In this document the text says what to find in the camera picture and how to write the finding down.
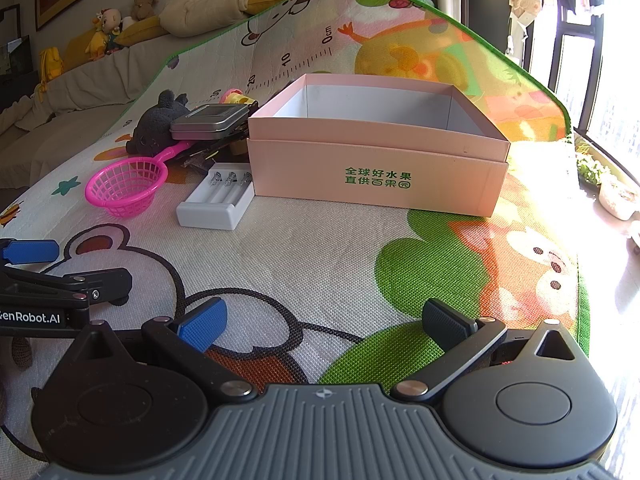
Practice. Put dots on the silver tin box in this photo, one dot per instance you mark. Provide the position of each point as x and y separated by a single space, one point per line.
200 127

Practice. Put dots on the cream pillow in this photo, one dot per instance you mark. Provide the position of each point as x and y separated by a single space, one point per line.
205 10

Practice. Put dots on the black plush toy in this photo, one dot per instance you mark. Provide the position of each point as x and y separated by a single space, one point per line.
150 125

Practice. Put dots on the white plant pot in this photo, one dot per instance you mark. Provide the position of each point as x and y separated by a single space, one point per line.
617 202

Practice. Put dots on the yellow chick plush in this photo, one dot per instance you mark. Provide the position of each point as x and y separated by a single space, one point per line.
96 42

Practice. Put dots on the sofa with beige cover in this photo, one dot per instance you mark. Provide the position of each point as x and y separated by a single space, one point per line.
75 100

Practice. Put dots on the pink plastic strainer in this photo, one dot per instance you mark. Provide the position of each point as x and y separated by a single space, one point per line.
125 191

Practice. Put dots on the white battery charger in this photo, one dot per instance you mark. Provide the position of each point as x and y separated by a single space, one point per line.
210 216

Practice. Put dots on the black window frame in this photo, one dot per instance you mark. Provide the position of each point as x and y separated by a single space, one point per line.
565 60

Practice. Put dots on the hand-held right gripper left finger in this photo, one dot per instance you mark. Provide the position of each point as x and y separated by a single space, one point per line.
202 327

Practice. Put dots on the small yellow backpack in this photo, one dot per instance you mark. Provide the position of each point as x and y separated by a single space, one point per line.
50 67

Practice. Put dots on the cartoon play mat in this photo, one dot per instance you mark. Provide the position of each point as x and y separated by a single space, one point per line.
320 270

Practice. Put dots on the glass fish tank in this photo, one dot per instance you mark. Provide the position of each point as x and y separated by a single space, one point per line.
12 57

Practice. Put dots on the yellow square cushion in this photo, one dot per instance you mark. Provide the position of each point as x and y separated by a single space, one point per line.
75 50

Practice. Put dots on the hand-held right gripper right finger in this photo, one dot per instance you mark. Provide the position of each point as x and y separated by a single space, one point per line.
445 325

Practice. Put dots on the doll with pink face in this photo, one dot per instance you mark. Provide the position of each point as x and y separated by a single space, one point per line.
111 21

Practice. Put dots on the brown plush animal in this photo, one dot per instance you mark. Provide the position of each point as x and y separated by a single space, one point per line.
146 4

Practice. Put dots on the black comb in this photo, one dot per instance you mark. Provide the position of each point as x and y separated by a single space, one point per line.
210 152

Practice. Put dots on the pink cardboard box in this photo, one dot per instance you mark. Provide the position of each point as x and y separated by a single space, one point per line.
375 165

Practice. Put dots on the beige hanging hat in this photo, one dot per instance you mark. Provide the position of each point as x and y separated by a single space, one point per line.
525 0

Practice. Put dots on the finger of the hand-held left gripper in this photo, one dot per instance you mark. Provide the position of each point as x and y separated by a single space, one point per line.
100 281
30 251

